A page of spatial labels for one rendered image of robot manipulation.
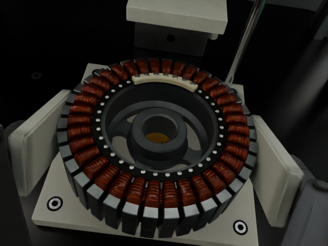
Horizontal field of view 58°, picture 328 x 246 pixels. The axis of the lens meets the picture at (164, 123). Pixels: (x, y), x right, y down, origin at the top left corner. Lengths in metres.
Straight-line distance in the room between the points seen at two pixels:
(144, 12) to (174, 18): 0.02
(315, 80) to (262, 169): 0.21
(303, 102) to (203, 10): 0.17
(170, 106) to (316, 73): 0.21
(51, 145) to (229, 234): 0.13
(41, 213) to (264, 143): 0.15
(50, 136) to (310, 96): 0.26
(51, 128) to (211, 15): 0.11
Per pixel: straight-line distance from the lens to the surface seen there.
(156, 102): 0.20
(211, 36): 0.33
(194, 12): 0.19
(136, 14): 0.19
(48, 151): 0.16
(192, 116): 0.20
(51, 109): 0.16
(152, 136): 0.22
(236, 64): 0.27
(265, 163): 0.16
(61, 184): 0.22
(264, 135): 0.17
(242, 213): 0.22
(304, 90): 0.34
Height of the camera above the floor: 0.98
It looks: 53 degrees down
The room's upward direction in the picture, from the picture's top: 10 degrees clockwise
